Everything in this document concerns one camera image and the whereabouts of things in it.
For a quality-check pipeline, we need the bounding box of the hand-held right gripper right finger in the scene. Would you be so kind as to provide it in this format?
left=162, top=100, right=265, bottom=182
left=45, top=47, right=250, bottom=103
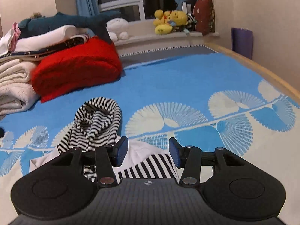
left=169, top=137, right=249, bottom=188

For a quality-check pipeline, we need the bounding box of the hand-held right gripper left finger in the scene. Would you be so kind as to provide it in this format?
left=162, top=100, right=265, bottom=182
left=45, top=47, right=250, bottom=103
left=48, top=136, right=129, bottom=188

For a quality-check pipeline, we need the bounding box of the black white striped garment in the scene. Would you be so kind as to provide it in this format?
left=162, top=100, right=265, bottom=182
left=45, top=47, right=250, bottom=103
left=30, top=97, right=176, bottom=183

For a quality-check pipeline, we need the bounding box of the blue printed bed sheet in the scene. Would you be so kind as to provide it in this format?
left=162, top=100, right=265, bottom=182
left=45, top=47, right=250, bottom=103
left=0, top=44, right=300, bottom=216

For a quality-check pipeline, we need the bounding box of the red folded blanket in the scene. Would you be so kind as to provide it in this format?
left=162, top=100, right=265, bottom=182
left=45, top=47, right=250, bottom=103
left=31, top=36, right=123, bottom=104

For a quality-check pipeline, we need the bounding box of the white windowsill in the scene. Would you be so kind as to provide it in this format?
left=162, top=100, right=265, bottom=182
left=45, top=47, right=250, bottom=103
left=112, top=30, right=221, bottom=47

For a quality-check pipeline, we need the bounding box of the off-white folded quilt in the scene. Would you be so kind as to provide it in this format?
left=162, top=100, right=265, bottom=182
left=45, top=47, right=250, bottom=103
left=0, top=75, right=41, bottom=120

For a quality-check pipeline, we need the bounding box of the white plush toy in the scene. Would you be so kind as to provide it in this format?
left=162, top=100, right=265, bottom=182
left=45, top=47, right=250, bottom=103
left=106, top=18, right=130, bottom=42

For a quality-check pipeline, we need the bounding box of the yellow duck plush toy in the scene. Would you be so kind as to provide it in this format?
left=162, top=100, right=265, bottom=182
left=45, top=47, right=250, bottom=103
left=153, top=10, right=174, bottom=35

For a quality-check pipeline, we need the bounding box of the black white striped plush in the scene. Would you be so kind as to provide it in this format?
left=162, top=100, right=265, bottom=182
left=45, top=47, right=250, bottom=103
left=185, top=13, right=198, bottom=31

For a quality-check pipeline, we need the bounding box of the cream folded blanket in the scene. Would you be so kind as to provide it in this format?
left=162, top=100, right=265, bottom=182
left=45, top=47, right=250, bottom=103
left=0, top=58, right=39, bottom=86

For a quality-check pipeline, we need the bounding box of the yellow bear plush toy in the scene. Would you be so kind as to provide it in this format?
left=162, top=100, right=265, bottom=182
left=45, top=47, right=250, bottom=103
left=169, top=10, right=188, bottom=28

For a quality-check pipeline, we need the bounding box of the white folded pillow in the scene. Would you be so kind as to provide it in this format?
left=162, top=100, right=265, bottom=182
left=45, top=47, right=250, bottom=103
left=14, top=25, right=89, bottom=52

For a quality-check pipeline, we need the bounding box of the dark blue shark plush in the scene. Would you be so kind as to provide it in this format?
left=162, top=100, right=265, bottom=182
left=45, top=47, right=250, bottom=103
left=18, top=11, right=122, bottom=45

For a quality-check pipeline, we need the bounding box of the white plastic object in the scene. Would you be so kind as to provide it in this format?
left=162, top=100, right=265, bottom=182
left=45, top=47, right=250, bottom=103
left=182, top=1, right=193, bottom=14

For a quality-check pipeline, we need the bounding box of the pink and white cloth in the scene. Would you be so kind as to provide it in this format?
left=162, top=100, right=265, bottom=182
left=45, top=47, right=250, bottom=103
left=0, top=23, right=22, bottom=55

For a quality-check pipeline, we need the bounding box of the wooden bed frame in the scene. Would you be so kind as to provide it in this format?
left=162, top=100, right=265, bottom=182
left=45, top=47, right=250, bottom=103
left=203, top=42, right=300, bottom=104

